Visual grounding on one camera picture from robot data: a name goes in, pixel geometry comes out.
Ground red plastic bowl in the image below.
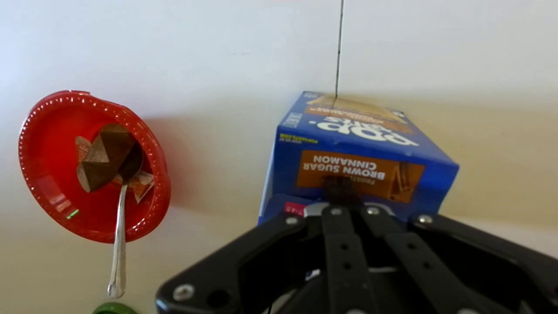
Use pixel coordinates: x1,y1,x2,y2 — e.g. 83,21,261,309
15,89,172,244

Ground green round object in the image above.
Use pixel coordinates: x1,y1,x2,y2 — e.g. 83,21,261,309
90,300,139,314

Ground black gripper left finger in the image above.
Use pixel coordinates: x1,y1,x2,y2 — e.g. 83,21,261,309
320,202,379,314

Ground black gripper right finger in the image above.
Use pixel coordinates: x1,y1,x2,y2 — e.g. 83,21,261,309
358,202,494,314

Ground blue Pop-Tarts box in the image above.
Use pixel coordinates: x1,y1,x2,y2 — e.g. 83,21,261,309
255,89,460,229

